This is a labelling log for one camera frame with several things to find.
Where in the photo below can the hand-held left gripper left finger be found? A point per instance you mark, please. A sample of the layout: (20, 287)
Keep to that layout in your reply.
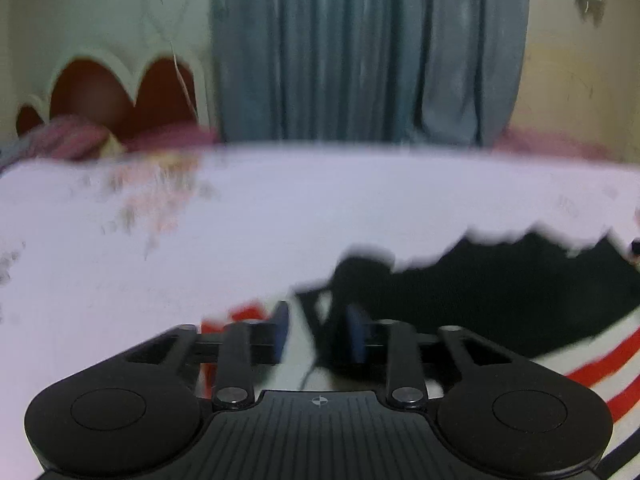
(280, 330)

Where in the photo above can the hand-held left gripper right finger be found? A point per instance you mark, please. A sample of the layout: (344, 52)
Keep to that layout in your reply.
(356, 332)

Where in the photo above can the striped knit sweater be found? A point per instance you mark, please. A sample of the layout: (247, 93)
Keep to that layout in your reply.
(500, 290)

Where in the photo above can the pink floral bed sheet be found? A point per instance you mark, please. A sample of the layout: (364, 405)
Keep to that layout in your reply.
(250, 220)

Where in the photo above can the blue curtain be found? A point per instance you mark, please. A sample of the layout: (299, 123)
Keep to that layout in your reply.
(360, 50)

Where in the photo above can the pink pillow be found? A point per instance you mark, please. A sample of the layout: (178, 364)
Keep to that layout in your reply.
(65, 137)

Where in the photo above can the red scalloped headboard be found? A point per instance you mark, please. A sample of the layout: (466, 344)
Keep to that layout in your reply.
(95, 95)

